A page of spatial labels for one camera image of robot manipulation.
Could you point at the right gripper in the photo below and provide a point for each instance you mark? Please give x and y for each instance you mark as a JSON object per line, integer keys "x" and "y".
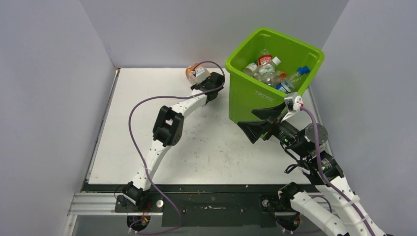
{"x": 253, "y": 129}

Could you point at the green plastic bin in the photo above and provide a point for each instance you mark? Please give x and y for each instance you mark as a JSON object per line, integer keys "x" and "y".
{"x": 246, "y": 93}

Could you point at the pepsi bottle blue cap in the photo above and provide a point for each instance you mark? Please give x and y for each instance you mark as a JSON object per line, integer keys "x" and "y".
{"x": 293, "y": 82}

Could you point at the brown label red cap bottle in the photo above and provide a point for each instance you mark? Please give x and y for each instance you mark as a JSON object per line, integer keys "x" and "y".
{"x": 250, "y": 68}

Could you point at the orange crushed bottle top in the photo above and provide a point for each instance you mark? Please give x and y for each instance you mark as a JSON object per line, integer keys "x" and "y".
{"x": 191, "y": 74}

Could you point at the orange crushed bottle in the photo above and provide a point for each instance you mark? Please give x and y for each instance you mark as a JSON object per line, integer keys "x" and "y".
{"x": 280, "y": 76}
{"x": 191, "y": 74}

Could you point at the clear bottle no label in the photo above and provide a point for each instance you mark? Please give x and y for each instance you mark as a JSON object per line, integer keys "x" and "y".
{"x": 268, "y": 79}

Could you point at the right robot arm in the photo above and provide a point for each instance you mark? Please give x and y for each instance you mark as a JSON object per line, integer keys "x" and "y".
{"x": 301, "y": 137}

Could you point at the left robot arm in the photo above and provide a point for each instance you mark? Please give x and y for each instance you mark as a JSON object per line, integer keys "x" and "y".
{"x": 166, "y": 133}

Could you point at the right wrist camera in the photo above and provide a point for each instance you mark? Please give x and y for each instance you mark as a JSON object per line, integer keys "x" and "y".
{"x": 293, "y": 102}

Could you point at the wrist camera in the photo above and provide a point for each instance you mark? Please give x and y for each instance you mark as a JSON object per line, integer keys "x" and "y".
{"x": 201, "y": 73}
{"x": 293, "y": 102}

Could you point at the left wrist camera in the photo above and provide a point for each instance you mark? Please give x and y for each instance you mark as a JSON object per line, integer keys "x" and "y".
{"x": 201, "y": 73}

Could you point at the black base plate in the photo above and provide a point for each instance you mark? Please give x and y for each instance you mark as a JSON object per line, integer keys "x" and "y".
{"x": 202, "y": 205}

